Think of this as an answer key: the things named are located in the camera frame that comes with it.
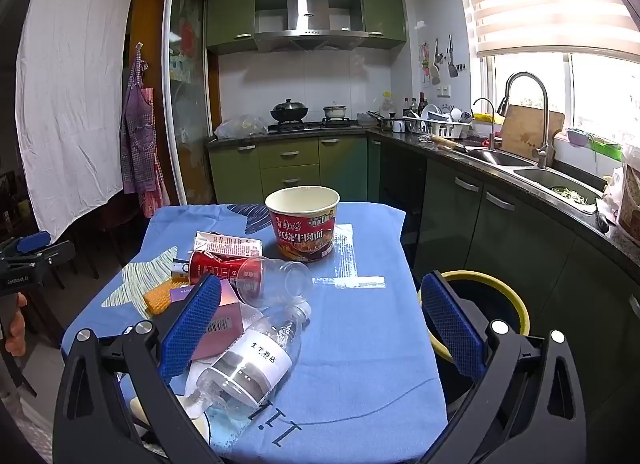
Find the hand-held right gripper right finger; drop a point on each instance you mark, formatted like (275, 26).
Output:
(452, 326)

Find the tall steel faucet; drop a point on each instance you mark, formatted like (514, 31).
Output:
(542, 119)

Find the green wall cabinets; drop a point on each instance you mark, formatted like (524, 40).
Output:
(230, 9)

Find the white dish rack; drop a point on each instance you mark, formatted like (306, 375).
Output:
(440, 129)

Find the small purple packet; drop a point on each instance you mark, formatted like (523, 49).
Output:
(181, 295)

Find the kitchen window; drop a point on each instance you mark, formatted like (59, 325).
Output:
(600, 94)

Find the small steel faucet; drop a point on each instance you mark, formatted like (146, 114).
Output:
(492, 124)

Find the black wok with lid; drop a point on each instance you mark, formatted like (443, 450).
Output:
(289, 111)

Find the large cooking oil bottle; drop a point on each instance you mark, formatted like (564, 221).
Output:
(386, 105)

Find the wooden rolling pin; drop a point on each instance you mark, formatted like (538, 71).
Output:
(447, 142)

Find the colourful wall hanging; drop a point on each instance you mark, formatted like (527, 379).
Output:
(425, 64)

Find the clear plastic bottle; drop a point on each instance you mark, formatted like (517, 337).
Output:
(280, 284)

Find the clear bucket with plastic bag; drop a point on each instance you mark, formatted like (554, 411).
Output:
(627, 194)

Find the green plastic basket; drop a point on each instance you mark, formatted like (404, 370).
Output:
(605, 149)

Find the person's left hand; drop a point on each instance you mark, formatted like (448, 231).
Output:
(16, 331)

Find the white hanging sheet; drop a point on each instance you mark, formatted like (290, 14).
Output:
(75, 94)

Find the wooden cutting board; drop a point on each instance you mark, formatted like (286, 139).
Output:
(520, 134)

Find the white enamel mug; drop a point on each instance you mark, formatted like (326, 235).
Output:
(398, 126)

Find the hanging spatula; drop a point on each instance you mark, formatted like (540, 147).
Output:
(452, 66)

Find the orange foam net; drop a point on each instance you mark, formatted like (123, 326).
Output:
(160, 298)

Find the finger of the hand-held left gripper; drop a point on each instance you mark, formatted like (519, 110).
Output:
(31, 242)
(60, 253)

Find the purple plastic bowl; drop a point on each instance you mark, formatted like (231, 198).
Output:
(577, 137)

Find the green base cabinets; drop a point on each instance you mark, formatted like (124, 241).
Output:
(290, 164)

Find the hanging ladle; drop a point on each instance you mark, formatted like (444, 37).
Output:
(436, 64)

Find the clear plastic bag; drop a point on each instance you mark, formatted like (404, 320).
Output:
(240, 126)

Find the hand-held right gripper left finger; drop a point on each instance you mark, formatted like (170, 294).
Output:
(192, 326)

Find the white label water bottle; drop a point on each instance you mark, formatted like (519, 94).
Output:
(260, 365)

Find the chopped green vegetables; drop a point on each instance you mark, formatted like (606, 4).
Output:
(575, 195)

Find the red checked apron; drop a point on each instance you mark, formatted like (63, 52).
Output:
(156, 194)

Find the yellow plastic container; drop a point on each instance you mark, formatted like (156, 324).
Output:
(487, 117)

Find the dark green counter cabinets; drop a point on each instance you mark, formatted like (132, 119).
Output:
(525, 254)

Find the white and red drink carton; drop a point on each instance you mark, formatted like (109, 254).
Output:
(235, 245)

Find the pinkish brown cardboard box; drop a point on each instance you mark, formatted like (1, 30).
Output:
(226, 325)

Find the white cooking pot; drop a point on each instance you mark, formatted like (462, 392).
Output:
(336, 112)

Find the yellow rim trash bin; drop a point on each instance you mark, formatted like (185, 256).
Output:
(521, 315)

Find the blue star print tablecloth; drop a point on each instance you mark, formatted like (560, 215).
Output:
(350, 344)

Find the red instant noodle cup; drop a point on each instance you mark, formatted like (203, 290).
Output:
(302, 236)

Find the steel double sink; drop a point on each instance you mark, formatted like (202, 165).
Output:
(500, 158)

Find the sliding glass door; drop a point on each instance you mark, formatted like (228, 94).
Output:
(187, 94)

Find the black gas stove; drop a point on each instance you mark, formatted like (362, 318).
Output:
(310, 126)

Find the purple checked apron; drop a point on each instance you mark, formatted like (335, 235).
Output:
(136, 144)

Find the small steel saucepan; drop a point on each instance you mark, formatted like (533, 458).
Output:
(387, 120)

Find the small black object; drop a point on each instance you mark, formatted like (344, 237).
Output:
(602, 222)

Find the white wall socket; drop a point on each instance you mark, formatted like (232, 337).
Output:
(443, 91)

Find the steel range hood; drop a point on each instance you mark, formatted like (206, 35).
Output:
(307, 14)

